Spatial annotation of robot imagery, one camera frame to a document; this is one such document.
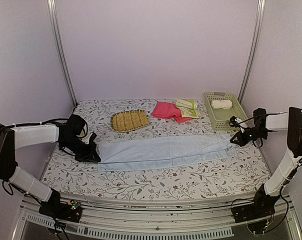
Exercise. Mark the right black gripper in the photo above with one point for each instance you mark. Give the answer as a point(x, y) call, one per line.
point(242, 141)

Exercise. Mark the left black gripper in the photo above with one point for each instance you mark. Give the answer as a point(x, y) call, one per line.
point(88, 157)

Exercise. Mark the light blue towel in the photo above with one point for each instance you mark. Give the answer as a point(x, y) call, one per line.
point(163, 152)

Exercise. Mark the cream towel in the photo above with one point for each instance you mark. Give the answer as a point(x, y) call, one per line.
point(221, 104)

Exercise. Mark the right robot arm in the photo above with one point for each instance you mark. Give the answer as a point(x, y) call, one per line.
point(289, 122)

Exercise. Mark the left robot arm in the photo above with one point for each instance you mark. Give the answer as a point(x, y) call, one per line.
point(17, 136)

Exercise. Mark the cream ceramic mug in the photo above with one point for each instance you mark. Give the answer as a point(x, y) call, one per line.
point(82, 135)

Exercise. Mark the green plastic basket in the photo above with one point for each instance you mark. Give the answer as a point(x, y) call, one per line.
point(219, 118)

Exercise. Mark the floral tablecloth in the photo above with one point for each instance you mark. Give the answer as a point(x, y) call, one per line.
point(243, 173)

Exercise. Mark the woven bamboo tray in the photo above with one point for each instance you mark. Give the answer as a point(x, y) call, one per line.
point(129, 120)

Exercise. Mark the yellow green patterned towel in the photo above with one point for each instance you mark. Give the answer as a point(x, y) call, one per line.
point(188, 108)

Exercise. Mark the pink towel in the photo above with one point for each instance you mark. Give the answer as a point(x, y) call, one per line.
point(167, 111)

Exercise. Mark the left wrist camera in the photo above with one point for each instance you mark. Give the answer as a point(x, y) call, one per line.
point(89, 138)

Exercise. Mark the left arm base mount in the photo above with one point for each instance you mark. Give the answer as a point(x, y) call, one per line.
point(57, 210)

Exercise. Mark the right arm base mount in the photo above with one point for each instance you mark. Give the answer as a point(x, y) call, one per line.
point(262, 206)

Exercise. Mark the front aluminium rail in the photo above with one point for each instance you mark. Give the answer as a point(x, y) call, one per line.
point(115, 219)

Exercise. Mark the right aluminium post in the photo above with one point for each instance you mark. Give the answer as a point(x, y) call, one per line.
point(253, 48)

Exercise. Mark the aluminium post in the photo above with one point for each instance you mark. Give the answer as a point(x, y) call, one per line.
point(61, 54)
point(253, 48)

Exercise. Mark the left aluminium post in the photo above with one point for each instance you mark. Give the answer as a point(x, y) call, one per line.
point(61, 54)

